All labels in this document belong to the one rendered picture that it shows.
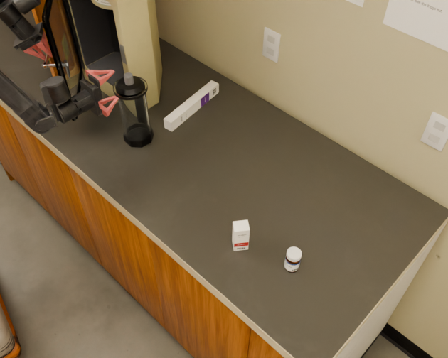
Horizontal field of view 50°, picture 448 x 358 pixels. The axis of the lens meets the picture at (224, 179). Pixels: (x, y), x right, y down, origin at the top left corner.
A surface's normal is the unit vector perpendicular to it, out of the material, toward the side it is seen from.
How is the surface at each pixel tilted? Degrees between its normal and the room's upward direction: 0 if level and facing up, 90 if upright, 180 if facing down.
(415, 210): 0
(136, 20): 90
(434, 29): 90
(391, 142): 90
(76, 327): 0
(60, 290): 0
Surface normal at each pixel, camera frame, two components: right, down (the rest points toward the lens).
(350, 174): 0.00, -0.65
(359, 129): -0.70, 0.54
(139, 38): 0.72, 0.53
